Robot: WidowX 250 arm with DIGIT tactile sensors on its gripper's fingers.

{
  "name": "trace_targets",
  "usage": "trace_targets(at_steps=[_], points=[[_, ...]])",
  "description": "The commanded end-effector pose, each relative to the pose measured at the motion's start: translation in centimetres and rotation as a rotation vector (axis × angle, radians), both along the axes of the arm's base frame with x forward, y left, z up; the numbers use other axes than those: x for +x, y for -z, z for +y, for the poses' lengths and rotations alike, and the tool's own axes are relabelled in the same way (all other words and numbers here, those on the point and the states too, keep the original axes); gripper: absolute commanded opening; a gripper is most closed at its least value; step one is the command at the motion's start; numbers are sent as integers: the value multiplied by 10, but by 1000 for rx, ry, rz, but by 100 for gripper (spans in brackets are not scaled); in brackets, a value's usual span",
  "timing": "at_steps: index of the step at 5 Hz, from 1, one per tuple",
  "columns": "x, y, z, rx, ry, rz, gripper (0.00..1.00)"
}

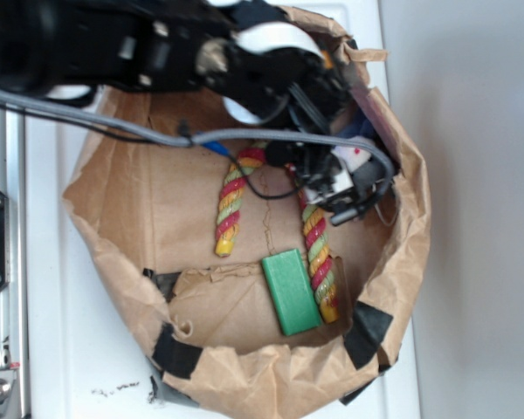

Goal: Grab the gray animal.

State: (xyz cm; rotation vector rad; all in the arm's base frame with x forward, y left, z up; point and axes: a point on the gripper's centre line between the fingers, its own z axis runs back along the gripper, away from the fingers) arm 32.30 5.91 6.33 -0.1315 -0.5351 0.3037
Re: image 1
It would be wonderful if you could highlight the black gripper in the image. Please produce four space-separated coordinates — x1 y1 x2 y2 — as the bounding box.
196 21 350 131

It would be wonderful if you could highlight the gray plush mouse toy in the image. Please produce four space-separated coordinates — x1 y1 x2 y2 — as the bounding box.
330 116 396 226

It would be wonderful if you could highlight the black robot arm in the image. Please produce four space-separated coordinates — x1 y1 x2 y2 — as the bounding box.
0 1 349 134

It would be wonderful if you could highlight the brown paper bag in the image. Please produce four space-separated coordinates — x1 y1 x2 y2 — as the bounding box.
63 7 431 418

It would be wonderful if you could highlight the green rectangular block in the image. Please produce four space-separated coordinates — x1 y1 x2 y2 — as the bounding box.
261 249 321 336

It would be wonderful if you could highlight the gray braided cable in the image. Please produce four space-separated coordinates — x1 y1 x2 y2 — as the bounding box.
0 85 396 219

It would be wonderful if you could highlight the multicolour twisted rope toy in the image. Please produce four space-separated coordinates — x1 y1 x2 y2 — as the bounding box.
215 142 340 324

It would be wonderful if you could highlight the aluminium frame rail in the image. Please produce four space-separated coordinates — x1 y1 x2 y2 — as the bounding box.
0 109 31 418

